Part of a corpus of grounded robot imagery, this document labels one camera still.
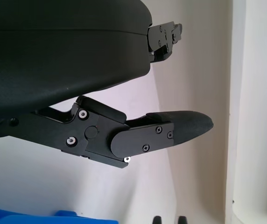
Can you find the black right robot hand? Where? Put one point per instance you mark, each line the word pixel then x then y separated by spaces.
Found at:
pixel 158 220

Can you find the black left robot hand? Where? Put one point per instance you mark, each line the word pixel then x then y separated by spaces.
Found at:
pixel 54 58

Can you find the blue plastic tray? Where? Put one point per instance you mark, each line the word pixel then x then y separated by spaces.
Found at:
pixel 30 218

